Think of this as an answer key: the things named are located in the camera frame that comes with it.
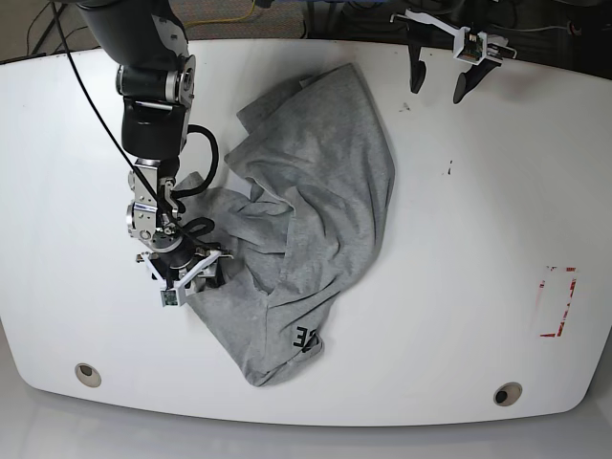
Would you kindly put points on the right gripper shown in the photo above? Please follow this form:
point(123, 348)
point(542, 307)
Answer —
point(171, 266)

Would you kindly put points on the grey t-shirt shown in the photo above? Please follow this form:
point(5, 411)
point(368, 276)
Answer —
point(321, 177)

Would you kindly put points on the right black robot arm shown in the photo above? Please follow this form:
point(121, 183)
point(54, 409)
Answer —
point(155, 79)

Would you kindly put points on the left table grommet hole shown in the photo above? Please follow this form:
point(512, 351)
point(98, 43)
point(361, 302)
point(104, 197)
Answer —
point(88, 375)

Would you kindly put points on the table grommet hole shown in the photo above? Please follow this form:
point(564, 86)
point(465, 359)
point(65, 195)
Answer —
point(507, 394)
point(88, 375)

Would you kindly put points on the red tape marking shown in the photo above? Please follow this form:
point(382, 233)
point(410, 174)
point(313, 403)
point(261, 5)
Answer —
point(553, 300)

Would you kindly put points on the right table grommet hole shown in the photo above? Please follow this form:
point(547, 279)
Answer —
point(507, 394)

